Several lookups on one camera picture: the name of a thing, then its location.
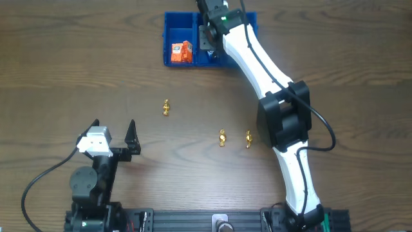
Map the orange candy box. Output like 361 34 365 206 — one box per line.
182 40 194 64
171 43 184 63

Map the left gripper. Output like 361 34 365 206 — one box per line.
76 119 142 162

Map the blue tray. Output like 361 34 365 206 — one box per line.
162 11 258 68

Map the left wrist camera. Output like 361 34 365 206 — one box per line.
76 126 113 158

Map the black cable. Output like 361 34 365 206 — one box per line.
289 90 337 153
21 146 80 232

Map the mounting rail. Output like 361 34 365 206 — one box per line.
64 208 351 232

